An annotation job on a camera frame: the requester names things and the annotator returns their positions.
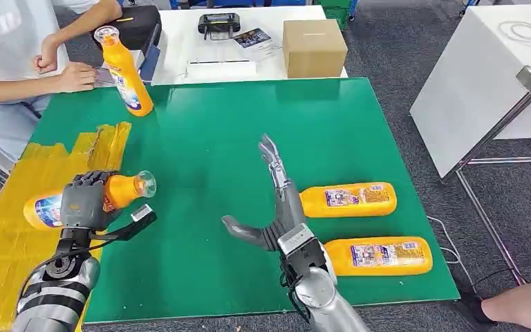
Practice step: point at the person's right hand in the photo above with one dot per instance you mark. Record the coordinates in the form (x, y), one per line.
(77, 77)

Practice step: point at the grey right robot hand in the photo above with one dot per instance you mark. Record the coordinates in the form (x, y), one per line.
(288, 206)

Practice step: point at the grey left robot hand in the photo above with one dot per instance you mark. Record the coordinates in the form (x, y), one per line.
(82, 206)

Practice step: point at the person's left hand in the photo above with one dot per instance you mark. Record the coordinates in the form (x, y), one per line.
(45, 55)

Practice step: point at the orange drink bottle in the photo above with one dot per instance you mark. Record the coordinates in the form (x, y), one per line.
(126, 78)
(123, 190)
(338, 256)
(316, 201)

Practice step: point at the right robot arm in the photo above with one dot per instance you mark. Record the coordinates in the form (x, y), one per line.
(325, 298)

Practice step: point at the person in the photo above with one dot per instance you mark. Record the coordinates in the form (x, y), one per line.
(4, 36)

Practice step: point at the blue folder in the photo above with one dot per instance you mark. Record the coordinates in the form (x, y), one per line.
(150, 64)

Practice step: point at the black bag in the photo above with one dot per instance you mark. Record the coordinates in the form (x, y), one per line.
(130, 25)

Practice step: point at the green table mat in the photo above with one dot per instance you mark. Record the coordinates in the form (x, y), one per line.
(210, 137)

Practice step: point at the black handheld controller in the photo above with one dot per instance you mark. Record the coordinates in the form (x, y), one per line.
(219, 23)

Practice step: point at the brown cardboard box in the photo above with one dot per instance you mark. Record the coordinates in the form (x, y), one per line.
(313, 50)

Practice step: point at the printed leaflet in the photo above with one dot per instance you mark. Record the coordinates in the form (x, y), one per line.
(254, 39)

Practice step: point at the green plastic crate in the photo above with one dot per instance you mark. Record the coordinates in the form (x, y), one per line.
(338, 13)

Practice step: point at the black shoe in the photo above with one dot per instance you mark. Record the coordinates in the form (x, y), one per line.
(474, 309)

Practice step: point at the white table with metal legs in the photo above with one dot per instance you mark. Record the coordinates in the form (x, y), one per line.
(467, 82)

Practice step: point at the person's bare leg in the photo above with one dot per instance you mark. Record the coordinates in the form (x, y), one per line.
(522, 304)

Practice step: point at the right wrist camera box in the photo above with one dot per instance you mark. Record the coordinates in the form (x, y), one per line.
(295, 238)

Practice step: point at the steel table frame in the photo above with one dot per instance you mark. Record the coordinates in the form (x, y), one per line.
(513, 160)

